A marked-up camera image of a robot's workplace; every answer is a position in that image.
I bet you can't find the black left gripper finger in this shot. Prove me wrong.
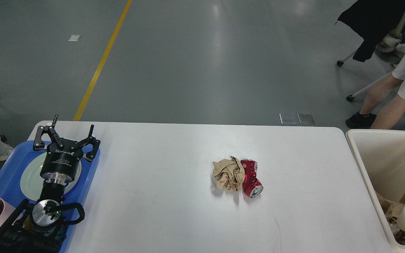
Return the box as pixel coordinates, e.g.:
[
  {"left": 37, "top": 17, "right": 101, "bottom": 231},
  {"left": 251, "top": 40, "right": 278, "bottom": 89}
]
[
  {"left": 72, "top": 124, "right": 101, "bottom": 162},
  {"left": 33, "top": 114, "right": 62, "bottom": 151}
]

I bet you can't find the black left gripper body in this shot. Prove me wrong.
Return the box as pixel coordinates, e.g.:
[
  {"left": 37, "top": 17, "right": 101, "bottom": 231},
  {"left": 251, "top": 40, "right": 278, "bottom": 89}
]
[{"left": 39, "top": 144, "right": 81, "bottom": 184}]

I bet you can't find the light green plate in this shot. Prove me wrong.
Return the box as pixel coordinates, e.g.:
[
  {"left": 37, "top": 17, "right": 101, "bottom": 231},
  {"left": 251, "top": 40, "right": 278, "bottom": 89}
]
[{"left": 20, "top": 153, "right": 82, "bottom": 201}]

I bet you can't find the dark green mug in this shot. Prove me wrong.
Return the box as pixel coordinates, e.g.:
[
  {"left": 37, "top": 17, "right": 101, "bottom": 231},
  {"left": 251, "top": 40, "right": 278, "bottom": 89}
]
[{"left": 22, "top": 214, "right": 33, "bottom": 232}]

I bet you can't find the brown napkin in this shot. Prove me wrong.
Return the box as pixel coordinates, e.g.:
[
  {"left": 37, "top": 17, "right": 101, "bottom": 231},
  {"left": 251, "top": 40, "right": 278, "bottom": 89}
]
[{"left": 212, "top": 156, "right": 245, "bottom": 191}]

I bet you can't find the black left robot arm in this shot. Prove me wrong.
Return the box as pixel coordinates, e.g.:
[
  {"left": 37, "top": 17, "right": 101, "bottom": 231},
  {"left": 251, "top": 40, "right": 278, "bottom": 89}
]
[{"left": 0, "top": 115, "right": 100, "bottom": 253}]

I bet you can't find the blue plastic tray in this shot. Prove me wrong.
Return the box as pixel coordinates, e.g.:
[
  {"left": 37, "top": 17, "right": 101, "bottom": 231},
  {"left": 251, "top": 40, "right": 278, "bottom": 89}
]
[{"left": 0, "top": 141, "right": 100, "bottom": 253}]

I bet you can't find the beige plastic bin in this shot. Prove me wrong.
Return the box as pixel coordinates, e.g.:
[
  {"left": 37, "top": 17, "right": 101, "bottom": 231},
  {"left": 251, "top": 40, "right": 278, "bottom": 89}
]
[{"left": 346, "top": 129, "right": 405, "bottom": 253}]

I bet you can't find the person in white shirt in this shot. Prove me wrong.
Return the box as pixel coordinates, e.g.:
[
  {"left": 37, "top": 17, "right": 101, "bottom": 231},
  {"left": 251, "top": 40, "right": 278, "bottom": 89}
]
[{"left": 345, "top": 55, "right": 405, "bottom": 130}]

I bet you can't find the metal floor plate right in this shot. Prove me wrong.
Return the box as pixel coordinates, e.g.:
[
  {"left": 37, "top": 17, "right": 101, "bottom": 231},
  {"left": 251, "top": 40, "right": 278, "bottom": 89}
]
[{"left": 297, "top": 113, "right": 315, "bottom": 125}]

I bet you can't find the metal floor plate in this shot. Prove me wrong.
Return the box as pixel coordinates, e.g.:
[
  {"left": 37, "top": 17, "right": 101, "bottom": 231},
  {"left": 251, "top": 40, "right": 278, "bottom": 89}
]
[
  {"left": 297, "top": 113, "right": 315, "bottom": 125},
  {"left": 279, "top": 113, "right": 298, "bottom": 125}
]

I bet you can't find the crushed red soda can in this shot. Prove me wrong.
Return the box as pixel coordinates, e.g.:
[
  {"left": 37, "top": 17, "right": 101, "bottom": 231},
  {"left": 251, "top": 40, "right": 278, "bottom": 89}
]
[{"left": 240, "top": 160, "right": 264, "bottom": 198}]

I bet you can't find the metal floor plate left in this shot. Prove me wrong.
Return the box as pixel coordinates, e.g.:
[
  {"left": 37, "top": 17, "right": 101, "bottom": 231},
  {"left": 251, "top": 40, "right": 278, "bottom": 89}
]
[{"left": 279, "top": 113, "right": 298, "bottom": 125}]

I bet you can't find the white office chair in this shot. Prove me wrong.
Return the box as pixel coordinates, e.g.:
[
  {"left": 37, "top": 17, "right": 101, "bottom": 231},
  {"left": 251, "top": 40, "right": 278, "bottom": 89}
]
[{"left": 336, "top": 0, "right": 405, "bottom": 103}]

